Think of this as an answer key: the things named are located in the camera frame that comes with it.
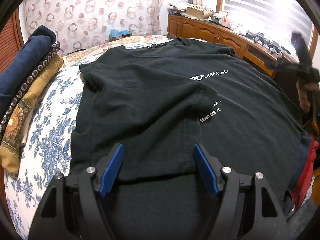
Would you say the black printed t-shirt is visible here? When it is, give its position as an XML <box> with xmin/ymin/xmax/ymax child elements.
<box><xmin>70</xmin><ymin>38</ymin><xmax>308</xmax><ymax>239</ymax></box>

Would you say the person's right hand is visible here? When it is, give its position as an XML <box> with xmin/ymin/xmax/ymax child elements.
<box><xmin>296</xmin><ymin>79</ymin><xmax>319</xmax><ymax>113</ymax></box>

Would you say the blue floral white sheet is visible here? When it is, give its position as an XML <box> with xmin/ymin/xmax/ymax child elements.
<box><xmin>1</xmin><ymin>61</ymin><xmax>90</xmax><ymax>239</ymax></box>

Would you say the zebra window blind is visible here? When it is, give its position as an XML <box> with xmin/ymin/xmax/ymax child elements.
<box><xmin>222</xmin><ymin>0</ymin><xmax>313</xmax><ymax>44</ymax></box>

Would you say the folded mustard sunflower cloth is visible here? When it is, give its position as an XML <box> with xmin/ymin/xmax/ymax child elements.
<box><xmin>1</xmin><ymin>55</ymin><xmax>63</xmax><ymax>173</ymax></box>

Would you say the cardboard box on cabinet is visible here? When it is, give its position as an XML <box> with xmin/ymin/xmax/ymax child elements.
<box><xmin>185</xmin><ymin>7</ymin><xmax>214</xmax><ymax>19</ymax></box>

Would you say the wooden sideboard cabinet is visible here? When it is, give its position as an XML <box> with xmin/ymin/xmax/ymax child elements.
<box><xmin>167</xmin><ymin>14</ymin><xmax>301</xmax><ymax>79</ymax></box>

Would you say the floral fabric pile on cabinet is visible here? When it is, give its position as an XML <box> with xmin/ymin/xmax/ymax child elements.
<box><xmin>168</xmin><ymin>2</ymin><xmax>195</xmax><ymax>13</ymax></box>

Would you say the pink floral cream blanket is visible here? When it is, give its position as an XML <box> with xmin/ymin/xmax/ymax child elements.
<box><xmin>62</xmin><ymin>35</ymin><xmax>174</xmax><ymax>63</ymax></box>

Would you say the folded navy blue garment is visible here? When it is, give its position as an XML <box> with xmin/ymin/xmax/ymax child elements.
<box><xmin>0</xmin><ymin>25</ymin><xmax>56</xmax><ymax>116</ymax></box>

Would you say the folded black patterned garment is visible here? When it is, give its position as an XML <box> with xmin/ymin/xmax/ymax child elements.
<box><xmin>1</xmin><ymin>41</ymin><xmax>60</xmax><ymax>140</ymax></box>

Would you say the red-brown louvered wardrobe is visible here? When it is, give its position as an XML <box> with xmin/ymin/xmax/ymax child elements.
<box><xmin>0</xmin><ymin>9</ymin><xmax>24</xmax><ymax>72</ymax></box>

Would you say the small box with blue cloth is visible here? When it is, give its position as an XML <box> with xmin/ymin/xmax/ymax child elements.
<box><xmin>108</xmin><ymin>29</ymin><xmax>132</xmax><ymax>41</ymax></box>

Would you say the pink circle patterned curtain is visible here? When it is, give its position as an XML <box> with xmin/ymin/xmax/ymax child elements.
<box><xmin>20</xmin><ymin>0</ymin><xmax>163</xmax><ymax>55</ymax></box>

